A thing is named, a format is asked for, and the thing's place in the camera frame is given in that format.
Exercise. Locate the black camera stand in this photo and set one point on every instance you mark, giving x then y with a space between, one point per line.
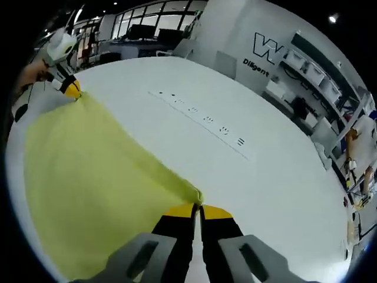
300 107

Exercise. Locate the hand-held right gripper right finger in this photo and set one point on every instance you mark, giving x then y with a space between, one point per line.
218 236

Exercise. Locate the person's left hand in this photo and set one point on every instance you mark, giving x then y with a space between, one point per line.
36 75

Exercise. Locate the white storage bin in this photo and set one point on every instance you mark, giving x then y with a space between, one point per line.
331 88
297 58
314 72

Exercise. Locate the grey metal shelf unit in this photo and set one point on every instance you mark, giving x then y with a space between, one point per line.
312 44

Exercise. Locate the small black oval object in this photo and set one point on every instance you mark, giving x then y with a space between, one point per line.
21 112

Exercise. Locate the white crumpled cloth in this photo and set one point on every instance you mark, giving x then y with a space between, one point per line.
323 156

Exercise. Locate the black computer monitor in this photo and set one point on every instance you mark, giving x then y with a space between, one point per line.
142 32
169 33

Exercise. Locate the grey office chair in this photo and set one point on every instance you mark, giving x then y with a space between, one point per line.
179 47

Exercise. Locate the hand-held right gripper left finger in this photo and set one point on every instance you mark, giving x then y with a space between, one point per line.
168 241

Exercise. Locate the yellow blue grey garment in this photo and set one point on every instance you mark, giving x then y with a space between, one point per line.
88 177

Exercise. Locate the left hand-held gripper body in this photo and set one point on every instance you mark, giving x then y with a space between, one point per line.
62 47

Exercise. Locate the grey flat panel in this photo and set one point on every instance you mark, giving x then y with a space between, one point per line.
226 64

